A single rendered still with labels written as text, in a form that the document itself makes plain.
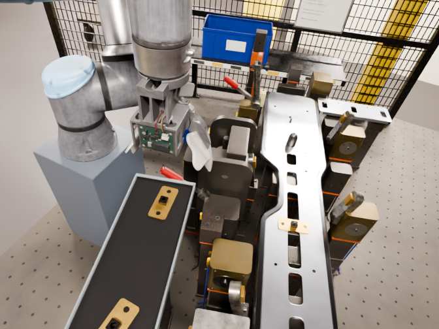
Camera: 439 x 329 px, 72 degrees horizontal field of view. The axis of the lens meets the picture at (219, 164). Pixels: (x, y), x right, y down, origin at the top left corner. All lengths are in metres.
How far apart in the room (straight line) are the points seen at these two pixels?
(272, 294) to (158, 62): 0.56
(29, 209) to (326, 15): 2.03
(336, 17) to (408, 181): 0.82
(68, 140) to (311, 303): 0.70
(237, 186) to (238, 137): 0.12
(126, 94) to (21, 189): 1.75
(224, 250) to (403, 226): 0.92
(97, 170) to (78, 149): 0.07
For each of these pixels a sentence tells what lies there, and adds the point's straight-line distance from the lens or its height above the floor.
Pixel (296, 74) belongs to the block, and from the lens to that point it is 1.39.
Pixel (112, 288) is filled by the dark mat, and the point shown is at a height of 1.16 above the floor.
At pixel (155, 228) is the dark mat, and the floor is 1.16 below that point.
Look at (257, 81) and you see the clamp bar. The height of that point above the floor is 1.16.
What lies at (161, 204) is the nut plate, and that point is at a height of 1.16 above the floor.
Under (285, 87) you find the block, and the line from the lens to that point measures 1.40.
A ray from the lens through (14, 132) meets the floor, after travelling 2.92.
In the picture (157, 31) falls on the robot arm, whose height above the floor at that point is 1.54.
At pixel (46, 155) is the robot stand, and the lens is 0.91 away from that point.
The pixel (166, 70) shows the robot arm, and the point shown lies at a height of 1.49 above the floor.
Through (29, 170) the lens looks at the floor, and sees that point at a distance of 2.54.
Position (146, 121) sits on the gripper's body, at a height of 1.42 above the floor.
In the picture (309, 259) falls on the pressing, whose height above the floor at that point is 1.00.
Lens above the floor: 1.69
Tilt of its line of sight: 46 degrees down
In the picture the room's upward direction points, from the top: 7 degrees clockwise
